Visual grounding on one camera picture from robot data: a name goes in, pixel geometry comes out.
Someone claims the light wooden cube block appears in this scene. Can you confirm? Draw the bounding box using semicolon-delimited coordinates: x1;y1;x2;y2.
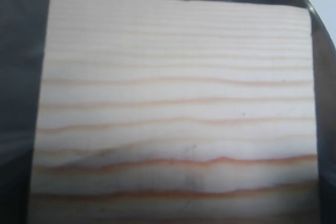
28;0;319;223

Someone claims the round stainless steel plate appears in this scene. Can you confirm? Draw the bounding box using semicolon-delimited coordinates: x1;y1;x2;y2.
0;0;336;224

